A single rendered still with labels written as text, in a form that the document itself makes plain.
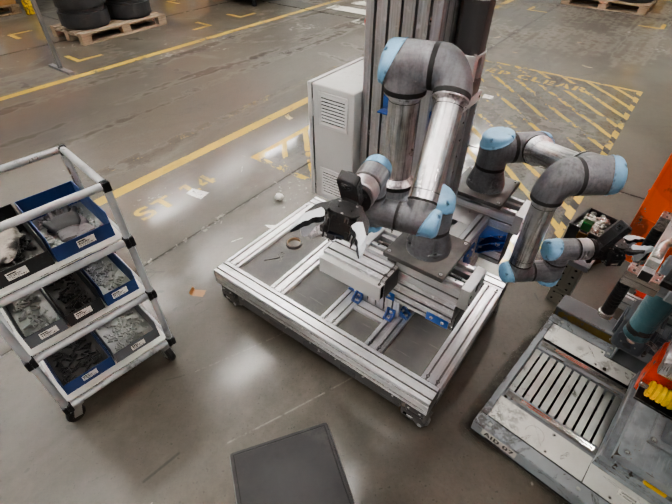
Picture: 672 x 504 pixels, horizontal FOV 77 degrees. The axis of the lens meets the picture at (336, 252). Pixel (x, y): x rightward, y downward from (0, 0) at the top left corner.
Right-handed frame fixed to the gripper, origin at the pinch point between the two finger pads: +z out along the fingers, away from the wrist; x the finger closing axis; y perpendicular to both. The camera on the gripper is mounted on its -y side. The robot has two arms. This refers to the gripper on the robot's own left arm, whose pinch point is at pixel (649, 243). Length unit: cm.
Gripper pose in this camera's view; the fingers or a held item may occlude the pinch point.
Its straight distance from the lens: 180.6
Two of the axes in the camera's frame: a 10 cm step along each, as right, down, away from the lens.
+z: 10.0, -0.2, 0.2
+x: 0.3, 6.7, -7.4
